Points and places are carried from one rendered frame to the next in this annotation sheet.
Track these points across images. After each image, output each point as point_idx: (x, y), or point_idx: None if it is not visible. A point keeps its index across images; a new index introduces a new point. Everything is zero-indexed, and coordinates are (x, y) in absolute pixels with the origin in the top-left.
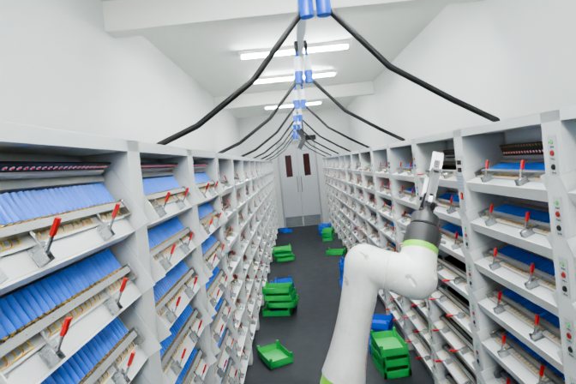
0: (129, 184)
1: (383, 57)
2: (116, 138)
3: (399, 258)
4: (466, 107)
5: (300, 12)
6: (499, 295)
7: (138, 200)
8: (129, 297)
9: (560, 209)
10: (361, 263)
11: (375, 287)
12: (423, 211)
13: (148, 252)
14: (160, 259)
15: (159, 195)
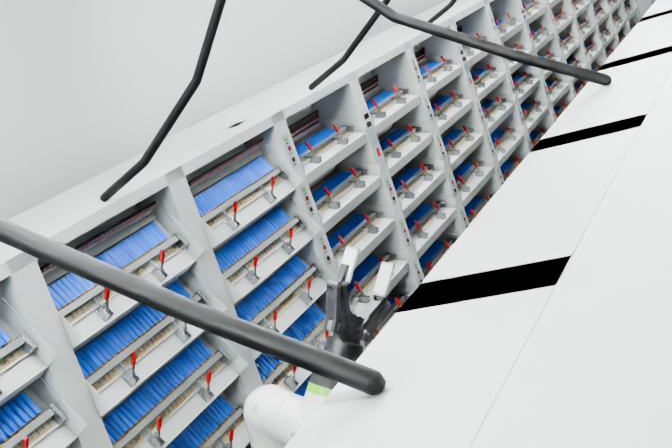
0: (25, 313)
1: (378, 6)
2: None
3: (289, 410)
4: (542, 67)
5: None
6: None
7: (46, 324)
8: (55, 446)
9: None
10: (249, 417)
11: (277, 443)
12: (330, 338)
13: (83, 380)
14: (122, 372)
15: (103, 287)
